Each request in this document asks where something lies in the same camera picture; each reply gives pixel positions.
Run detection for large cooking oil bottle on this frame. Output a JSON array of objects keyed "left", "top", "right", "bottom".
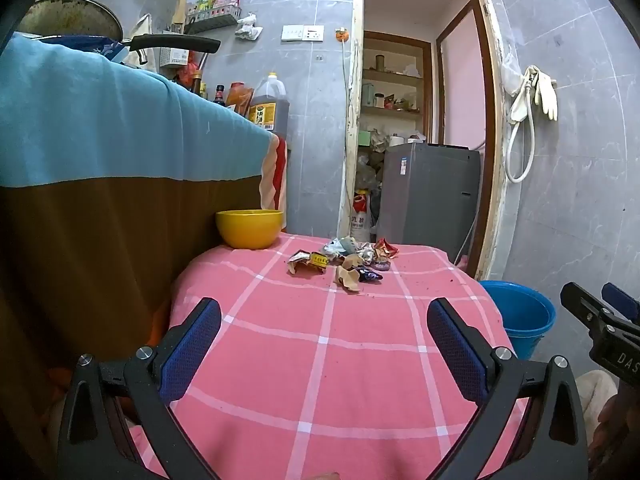
[{"left": 248, "top": 72, "right": 291, "bottom": 132}]

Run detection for pink checked tablecloth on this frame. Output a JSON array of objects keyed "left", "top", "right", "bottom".
[{"left": 127, "top": 232, "right": 531, "bottom": 480}]

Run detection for blue plastic bucket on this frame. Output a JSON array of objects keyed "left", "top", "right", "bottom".
[{"left": 479, "top": 280, "right": 557, "bottom": 361}]

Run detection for cream rubber gloves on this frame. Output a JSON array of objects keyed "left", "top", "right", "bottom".
[{"left": 522, "top": 65, "right": 559, "bottom": 121}]

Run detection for large metal wok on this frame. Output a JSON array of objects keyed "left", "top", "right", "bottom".
[{"left": 19, "top": 0, "right": 124, "bottom": 43}]

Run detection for wooden storage shelves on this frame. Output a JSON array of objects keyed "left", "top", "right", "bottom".
[{"left": 361, "top": 30, "right": 433, "bottom": 143}]

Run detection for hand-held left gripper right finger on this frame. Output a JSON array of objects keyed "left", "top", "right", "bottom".
[{"left": 426, "top": 297, "right": 588, "bottom": 480}]

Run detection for beige hanging cloth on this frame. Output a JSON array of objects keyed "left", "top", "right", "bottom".
[{"left": 122, "top": 13, "right": 153, "bottom": 68}]

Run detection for grey refrigerator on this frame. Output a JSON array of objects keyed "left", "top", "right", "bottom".
[{"left": 376, "top": 142, "right": 482, "bottom": 263}]

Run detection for white crumpled rag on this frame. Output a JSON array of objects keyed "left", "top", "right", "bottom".
[{"left": 235, "top": 14, "right": 263, "bottom": 41}]

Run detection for orange seasoning packet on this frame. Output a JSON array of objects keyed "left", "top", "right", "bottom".
[{"left": 226, "top": 81, "right": 255, "bottom": 117}]

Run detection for white wall socket panel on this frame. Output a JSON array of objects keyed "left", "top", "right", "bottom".
[{"left": 281, "top": 25, "right": 325, "bottom": 42}]

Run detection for white hose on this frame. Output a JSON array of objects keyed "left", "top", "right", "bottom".
[{"left": 504, "top": 72, "right": 536, "bottom": 183}]

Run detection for black pan handle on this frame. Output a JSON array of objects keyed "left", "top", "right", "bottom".
[{"left": 129, "top": 34, "right": 222, "bottom": 55}]

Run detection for blue brown striped towel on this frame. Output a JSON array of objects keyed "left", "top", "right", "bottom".
[{"left": 0, "top": 31, "right": 290, "bottom": 411}]

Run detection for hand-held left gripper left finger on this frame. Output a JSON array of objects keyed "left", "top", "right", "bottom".
[{"left": 57, "top": 297, "right": 223, "bottom": 480}]

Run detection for yellow plastic bowl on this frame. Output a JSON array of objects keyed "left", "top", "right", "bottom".
[{"left": 216, "top": 209, "right": 285, "bottom": 250}]

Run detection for grey wall shelf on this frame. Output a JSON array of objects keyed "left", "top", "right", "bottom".
[{"left": 185, "top": 4, "right": 242, "bottom": 36}]

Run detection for white red rice bag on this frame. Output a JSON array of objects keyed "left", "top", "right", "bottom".
[{"left": 350, "top": 190, "right": 377, "bottom": 243}]

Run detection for white utensil holder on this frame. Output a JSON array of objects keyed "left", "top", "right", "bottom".
[{"left": 159, "top": 31, "right": 193, "bottom": 67}]

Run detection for pile of wrappers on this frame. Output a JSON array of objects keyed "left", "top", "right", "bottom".
[{"left": 287, "top": 236, "right": 401, "bottom": 293}]

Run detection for thin wall cord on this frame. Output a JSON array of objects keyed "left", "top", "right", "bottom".
[{"left": 341, "top": 42, "right": 352, "bottom": 211}]

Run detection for white plastic bag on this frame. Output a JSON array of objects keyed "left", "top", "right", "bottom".
[{"left": 501, "top": 52, "right": 526, "bottom": 96}]

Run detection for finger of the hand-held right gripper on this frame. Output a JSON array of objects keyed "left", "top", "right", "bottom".
[
  {"left": 601, "top": 282, "right": 640, "bottom": 326},
  {"left": 560, "top": 282, "right": 619, "bottom": 341}
]

